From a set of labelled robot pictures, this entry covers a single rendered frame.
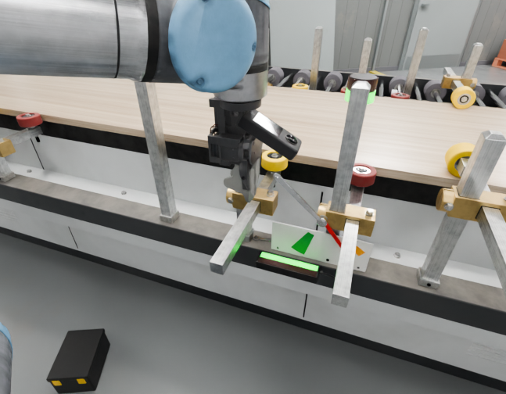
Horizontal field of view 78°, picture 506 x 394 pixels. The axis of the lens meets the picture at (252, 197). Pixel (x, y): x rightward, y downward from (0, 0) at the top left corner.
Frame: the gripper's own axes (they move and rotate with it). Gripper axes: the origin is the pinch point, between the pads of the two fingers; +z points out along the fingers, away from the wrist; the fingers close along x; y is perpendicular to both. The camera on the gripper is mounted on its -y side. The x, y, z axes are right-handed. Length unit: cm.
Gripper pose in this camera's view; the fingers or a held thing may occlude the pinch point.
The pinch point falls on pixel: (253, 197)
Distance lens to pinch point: 63.4
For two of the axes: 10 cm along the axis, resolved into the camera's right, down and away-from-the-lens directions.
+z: 0.0, 8.2, 5.7
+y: -9.5, -1.8, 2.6
